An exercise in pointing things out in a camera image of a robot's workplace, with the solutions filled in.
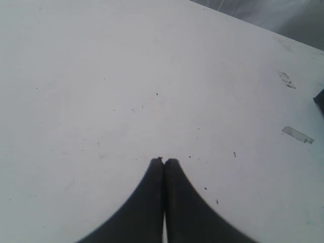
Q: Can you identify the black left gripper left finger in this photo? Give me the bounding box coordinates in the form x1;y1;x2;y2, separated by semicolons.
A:
79;157;165;242

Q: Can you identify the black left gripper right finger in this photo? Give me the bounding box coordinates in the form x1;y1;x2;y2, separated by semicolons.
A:
165;159;248;242

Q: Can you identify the black metal rack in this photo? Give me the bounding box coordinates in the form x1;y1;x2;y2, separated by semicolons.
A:
313;90;324;114

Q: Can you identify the clear tape piece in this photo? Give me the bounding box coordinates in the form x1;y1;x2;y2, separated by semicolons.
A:
282;127;314;144

